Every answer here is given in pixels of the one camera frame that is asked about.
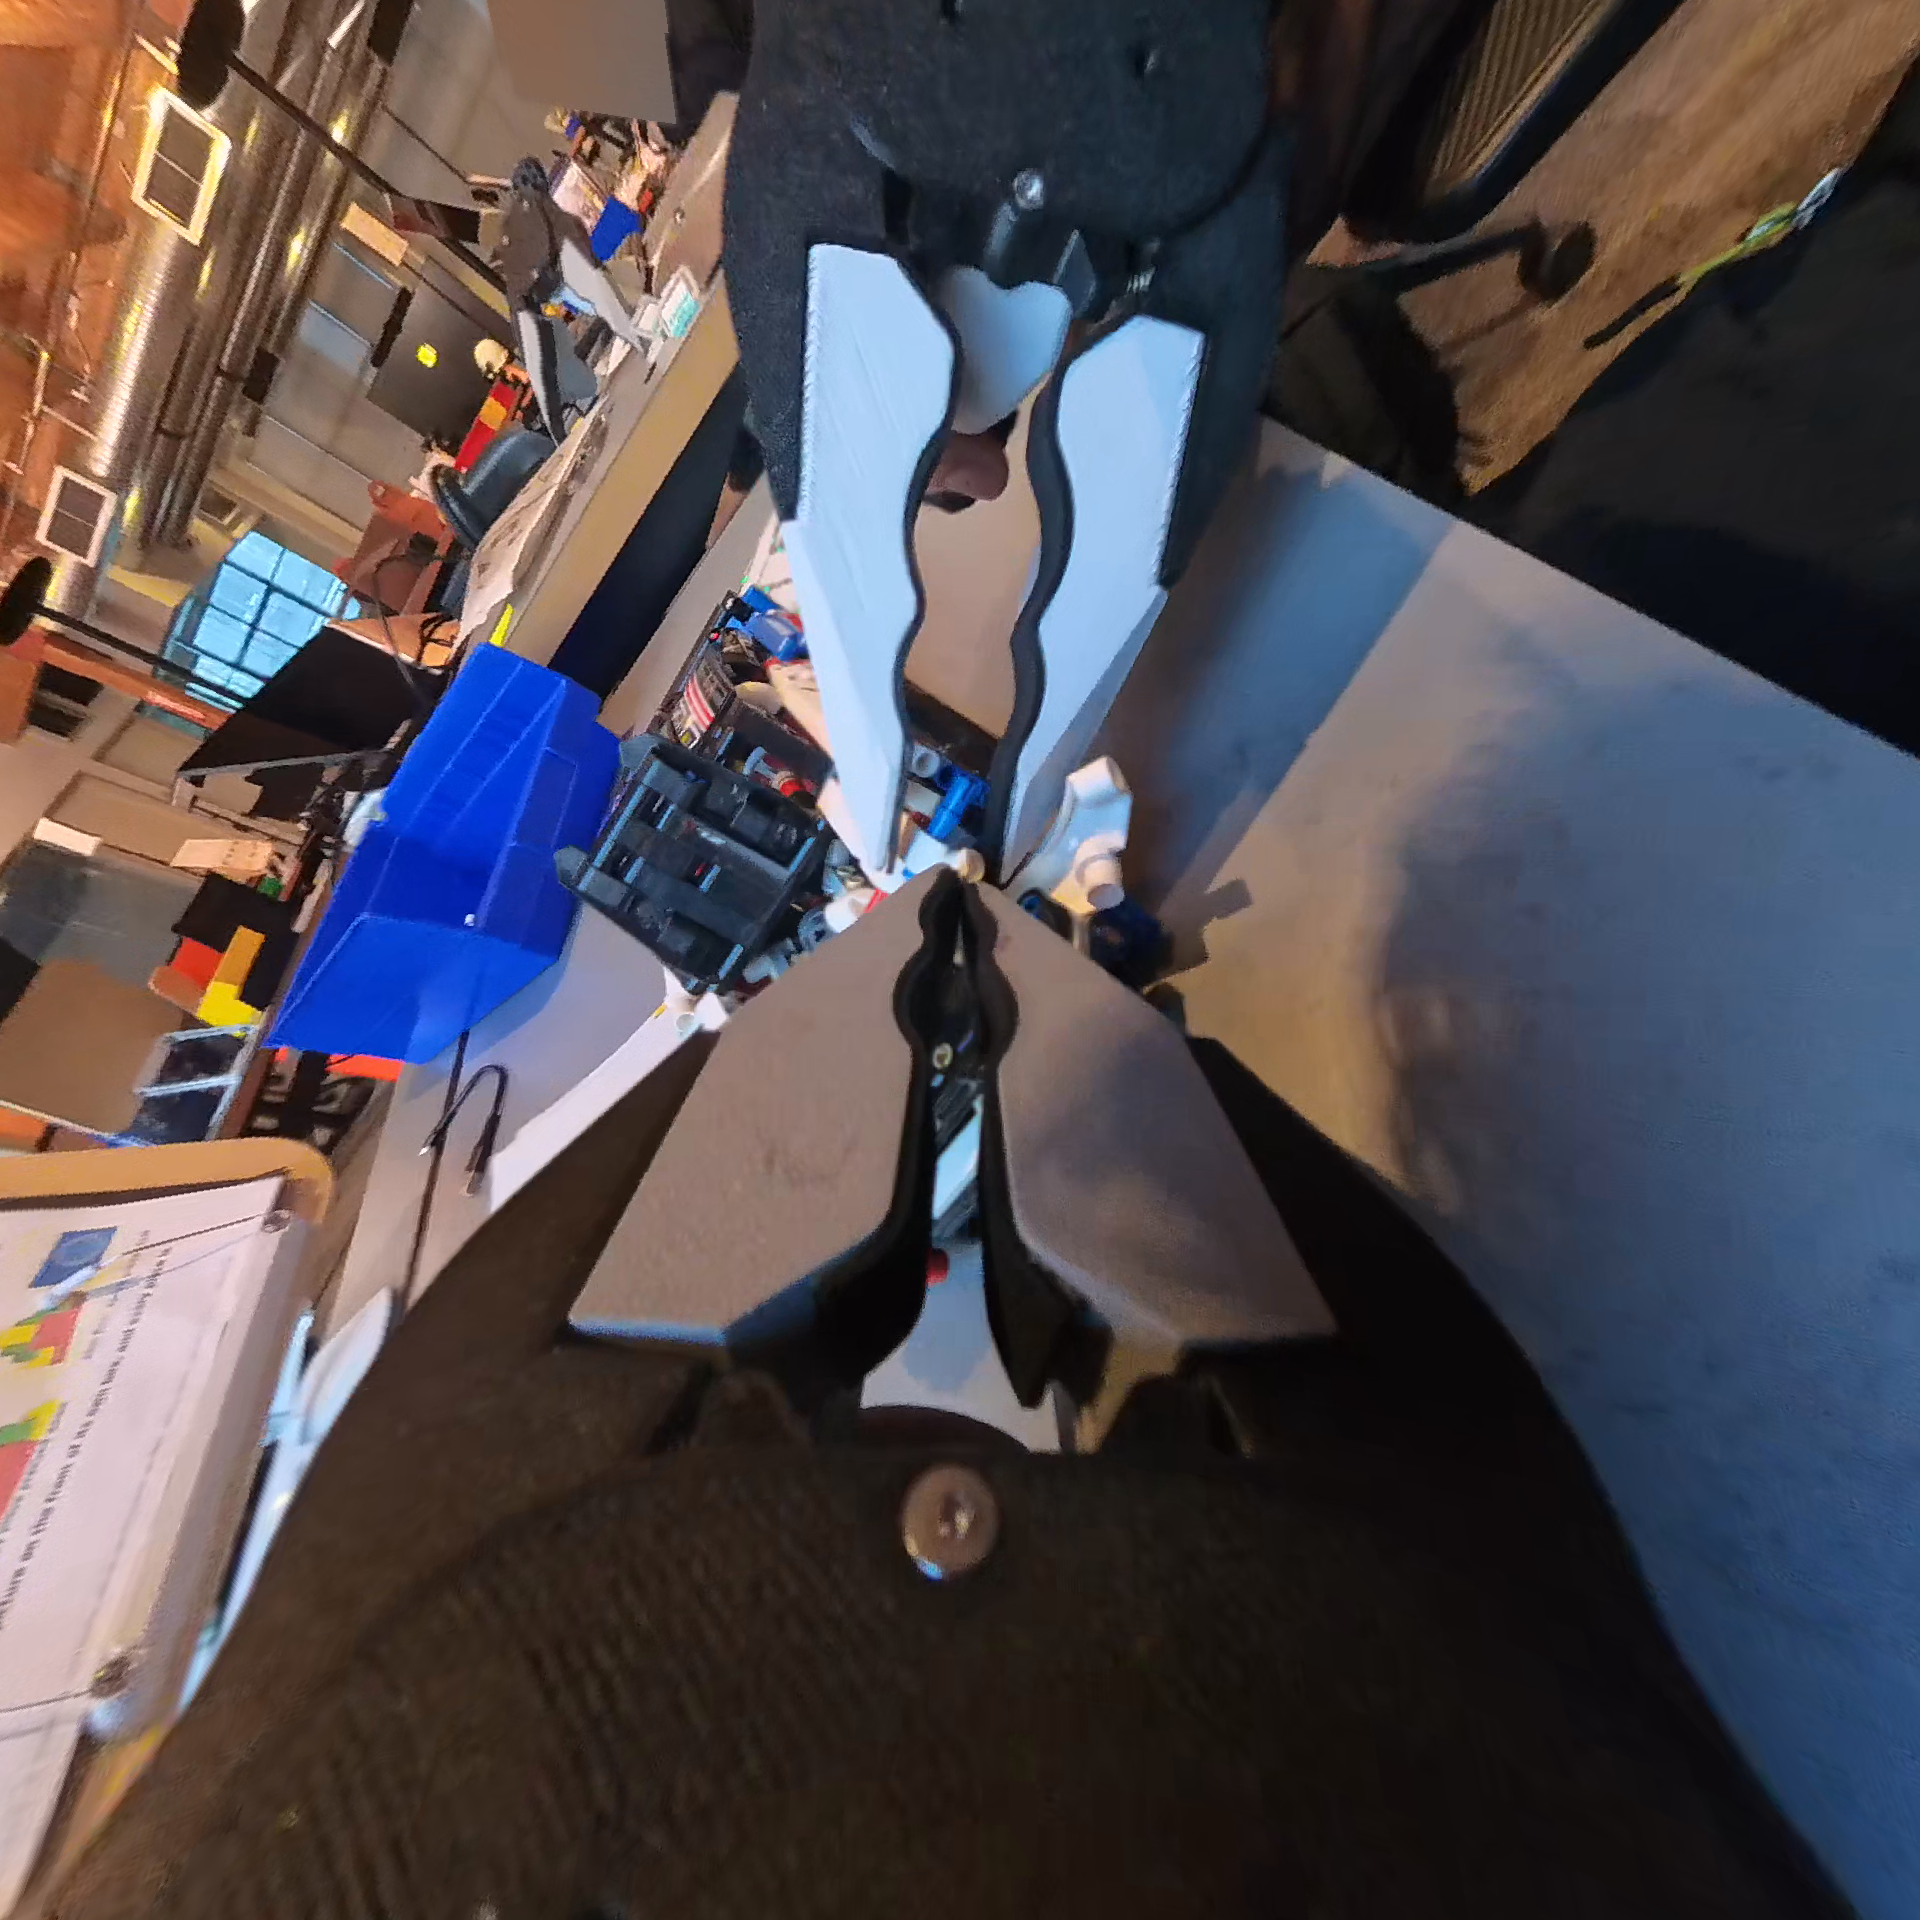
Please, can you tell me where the grey desk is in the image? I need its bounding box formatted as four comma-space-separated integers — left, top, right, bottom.
323, 417, 1920, 1920

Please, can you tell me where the neighbouring table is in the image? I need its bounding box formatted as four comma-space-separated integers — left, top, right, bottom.
451, 89, 754, 706

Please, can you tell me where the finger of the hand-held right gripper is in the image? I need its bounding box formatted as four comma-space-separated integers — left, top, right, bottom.
779, 241, 961, 881
995, 315, 1212, 882

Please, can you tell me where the printed instruction sheet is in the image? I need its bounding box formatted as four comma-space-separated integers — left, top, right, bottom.
0, 1176, 298, 1871

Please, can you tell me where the thick instruction booklet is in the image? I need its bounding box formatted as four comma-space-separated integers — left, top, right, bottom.
482, 961, 711, 1210

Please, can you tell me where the person's right hand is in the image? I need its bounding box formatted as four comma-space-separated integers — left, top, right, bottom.
922, 427, 1017, 512

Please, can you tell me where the black cable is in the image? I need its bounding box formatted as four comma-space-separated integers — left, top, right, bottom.
417, 1059, 514, 1203

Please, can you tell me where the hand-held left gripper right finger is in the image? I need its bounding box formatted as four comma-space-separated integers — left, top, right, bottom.
961, 879, 1337, 1453

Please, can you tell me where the toy brick race car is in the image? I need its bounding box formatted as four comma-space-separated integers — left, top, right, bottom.
552, 584, 1191, 1297

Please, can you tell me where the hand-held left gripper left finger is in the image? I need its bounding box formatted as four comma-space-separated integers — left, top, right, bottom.
568, 872, 965, 1365

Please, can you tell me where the blue storage bin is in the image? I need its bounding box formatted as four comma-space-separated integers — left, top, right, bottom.
268, 643, 626, 1070

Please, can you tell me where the black mesh office chair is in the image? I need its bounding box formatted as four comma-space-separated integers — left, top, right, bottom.
1341, 0, 1666, 310

